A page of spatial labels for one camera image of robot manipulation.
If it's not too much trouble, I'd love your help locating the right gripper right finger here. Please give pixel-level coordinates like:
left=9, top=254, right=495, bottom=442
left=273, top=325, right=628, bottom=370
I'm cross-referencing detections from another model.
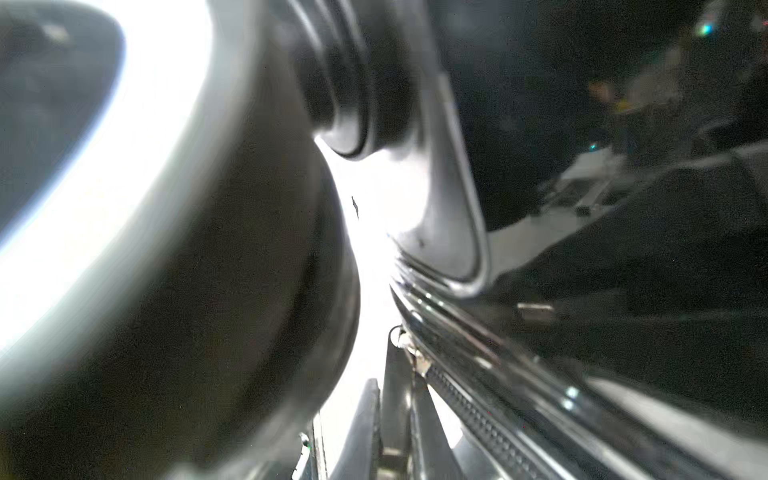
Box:
left=410, top=374, right=465, bottom=480

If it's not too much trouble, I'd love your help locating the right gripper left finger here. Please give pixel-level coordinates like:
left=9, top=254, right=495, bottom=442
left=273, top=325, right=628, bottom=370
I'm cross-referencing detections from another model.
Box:
left=330, top=379, right=381, bottom=480

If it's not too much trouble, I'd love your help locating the silver zipper pull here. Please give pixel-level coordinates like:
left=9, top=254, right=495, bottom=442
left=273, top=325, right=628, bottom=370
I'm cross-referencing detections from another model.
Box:
left=380, top=326, right=413, bottom=479

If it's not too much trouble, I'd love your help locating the black white space suitcase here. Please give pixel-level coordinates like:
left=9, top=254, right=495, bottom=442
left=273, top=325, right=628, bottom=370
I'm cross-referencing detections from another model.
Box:
left=1, top=1, right=767, bottom=479

